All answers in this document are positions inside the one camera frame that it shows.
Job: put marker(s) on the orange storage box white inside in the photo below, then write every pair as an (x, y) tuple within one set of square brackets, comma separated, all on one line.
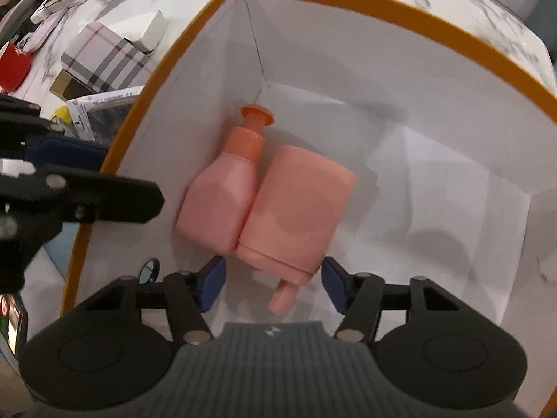
[(391, 148)]

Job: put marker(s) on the pink pump bottle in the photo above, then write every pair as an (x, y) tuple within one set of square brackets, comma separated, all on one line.
[(217, 200)]

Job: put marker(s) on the brown cardboard box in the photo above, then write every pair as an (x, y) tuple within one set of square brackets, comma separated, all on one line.
[(65, 83)]

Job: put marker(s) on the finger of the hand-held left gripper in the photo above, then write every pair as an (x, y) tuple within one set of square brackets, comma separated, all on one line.
[(65, 153), (117, 200)]

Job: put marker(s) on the white cardboard box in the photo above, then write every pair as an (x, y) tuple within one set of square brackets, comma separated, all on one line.
[(146, 32)]

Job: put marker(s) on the printed booklet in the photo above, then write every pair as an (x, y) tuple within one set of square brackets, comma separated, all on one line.
[(102, 111)]

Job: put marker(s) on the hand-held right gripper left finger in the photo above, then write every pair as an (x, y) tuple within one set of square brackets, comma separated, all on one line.
[(212, 285)]

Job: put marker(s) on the wide pink bottle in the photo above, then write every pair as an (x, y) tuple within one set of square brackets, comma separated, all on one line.
[(300, 209)]

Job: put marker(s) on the yellow small item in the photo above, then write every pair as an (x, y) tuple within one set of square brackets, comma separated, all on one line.
[(62, 115)]

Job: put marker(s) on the pink flat case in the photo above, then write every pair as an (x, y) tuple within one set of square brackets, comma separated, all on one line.
[(34, 37)]

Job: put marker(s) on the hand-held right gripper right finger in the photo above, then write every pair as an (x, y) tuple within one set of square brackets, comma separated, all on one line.
[(334, 285)]

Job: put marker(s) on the red paper cup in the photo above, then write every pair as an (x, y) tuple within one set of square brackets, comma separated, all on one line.
[(14, 67)]

